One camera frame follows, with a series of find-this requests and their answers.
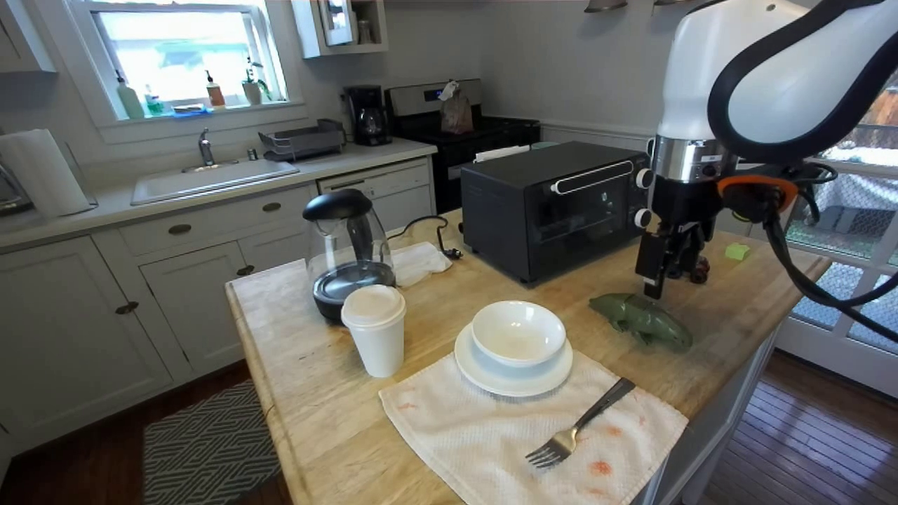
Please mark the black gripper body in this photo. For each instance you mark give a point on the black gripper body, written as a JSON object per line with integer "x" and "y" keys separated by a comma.
{"x": 678, "y": 218}

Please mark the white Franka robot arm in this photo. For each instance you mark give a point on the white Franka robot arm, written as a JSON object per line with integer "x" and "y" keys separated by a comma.
{"x": 710, "y": 74}

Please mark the green sticky note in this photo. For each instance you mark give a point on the green sticky note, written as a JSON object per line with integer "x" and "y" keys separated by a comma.
{"x": 735, "y": 254}

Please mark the black toaster oven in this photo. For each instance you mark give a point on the black toaster oven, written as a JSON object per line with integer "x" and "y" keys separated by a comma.
{"x": 542, "y": 214}

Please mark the white bowl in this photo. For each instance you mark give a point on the white bowl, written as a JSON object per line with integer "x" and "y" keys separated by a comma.
{"x": 518, "y": 332}

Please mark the silver fork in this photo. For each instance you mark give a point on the silver fork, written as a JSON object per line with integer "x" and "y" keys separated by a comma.
{"x": 585, "y": 419}

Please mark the white plate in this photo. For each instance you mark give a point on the white plate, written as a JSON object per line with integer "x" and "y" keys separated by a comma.
{"x": 505, "y": 378}

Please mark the white stove towel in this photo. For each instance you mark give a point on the white stove towel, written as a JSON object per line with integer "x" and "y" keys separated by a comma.
{"x": 501, "y": 151}

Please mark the white glass pane door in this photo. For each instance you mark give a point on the white glass pane door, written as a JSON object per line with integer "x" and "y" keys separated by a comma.
{"x": 842, "y": 360}

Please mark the black stove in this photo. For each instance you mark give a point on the black stove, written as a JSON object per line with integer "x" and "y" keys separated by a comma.
{"x": 494, "y": 129}

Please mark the stained white cloth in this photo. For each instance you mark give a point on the stained white cloth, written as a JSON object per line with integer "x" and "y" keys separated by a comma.
{"x": 487, "y": 437}

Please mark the small white napkin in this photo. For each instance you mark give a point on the small white napkin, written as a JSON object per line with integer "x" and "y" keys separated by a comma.
{"x": 420, "y": 262}

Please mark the brown paper bag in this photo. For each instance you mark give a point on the brown paper bag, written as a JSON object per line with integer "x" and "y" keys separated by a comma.
{"x": 456, "y": 109}

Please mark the white paper cup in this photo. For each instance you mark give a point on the white paper cup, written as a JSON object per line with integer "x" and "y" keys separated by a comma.
{"x": 378, "y": 332}

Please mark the glass electric kettle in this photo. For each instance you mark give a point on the glass electric kettle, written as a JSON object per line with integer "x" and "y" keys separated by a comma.
{"x": 345, "y": 254}

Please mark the black coffee maker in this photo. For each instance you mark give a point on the black coffee maker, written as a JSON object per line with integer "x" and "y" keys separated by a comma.
{"x": 366, "y": 116}

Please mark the grey dish rack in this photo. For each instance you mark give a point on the grey dish rack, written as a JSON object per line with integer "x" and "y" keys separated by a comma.
{"x": 300, "y": 140}

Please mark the small potted plant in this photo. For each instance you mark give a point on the small potted plant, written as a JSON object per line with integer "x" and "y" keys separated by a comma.
{"x": 253, "y": 87}

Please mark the white kitchen sink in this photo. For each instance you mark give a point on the white kitchen sink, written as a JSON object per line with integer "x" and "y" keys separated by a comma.
{"x": 211, "y": 176}

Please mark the chrome faucet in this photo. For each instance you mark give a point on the chrome faucet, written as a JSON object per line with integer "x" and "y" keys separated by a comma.
{"x": 206, "y": 147}

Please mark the grey patterned rug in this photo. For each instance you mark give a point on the grey patterned rug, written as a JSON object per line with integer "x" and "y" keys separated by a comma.
{"x": 211, "y": 450}

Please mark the orange soap bottle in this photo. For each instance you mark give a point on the orange soap bottle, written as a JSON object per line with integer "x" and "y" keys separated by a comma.
{"x": 215, "y": 89}

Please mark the blue sponge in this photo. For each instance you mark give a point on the blue sponge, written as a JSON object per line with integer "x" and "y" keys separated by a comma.
{"x": 191, "y": 109}

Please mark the kitchen window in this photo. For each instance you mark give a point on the kitchen window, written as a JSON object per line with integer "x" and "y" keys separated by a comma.
{"x": 177, "y": 50}

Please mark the green soap bottle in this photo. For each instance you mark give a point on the green soap bottle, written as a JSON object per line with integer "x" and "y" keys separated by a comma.
{"x": 131, "y": 101}

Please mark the white base cabinets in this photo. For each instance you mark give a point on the white base cabinets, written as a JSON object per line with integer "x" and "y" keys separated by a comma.
{"x": 86, "y": 326}

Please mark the paper towel roll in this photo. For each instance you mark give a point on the paper towel roll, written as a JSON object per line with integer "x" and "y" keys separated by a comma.
{"x": 44, "y": 172}

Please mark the white glass door wall cabinet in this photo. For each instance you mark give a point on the white glass door wall cabinet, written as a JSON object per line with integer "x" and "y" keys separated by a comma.
{"x": 338, "y": 25}

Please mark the white plain wall cabinet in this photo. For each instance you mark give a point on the white plain wall cabinet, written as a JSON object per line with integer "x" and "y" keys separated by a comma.
{"x": 18, "y": 30}

